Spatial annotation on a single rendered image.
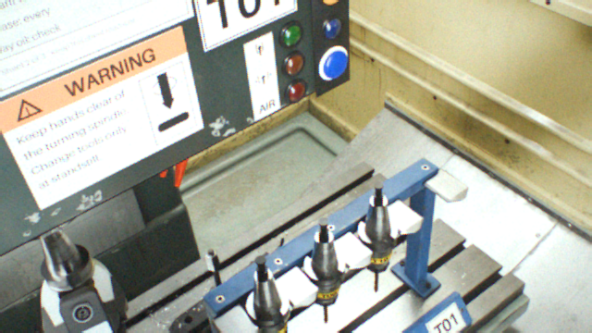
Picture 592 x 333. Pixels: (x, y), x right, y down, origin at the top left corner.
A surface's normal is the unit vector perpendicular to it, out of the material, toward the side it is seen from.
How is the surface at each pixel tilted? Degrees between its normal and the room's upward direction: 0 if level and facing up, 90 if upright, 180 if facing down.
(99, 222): 90
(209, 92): 90
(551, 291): 24
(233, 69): 90
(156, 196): 90
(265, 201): 0
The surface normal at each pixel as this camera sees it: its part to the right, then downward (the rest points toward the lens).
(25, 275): 0.61, 0.49
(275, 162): -0.07, -0.73
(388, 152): -0.40, -0.48
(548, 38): -0.80, 0.45
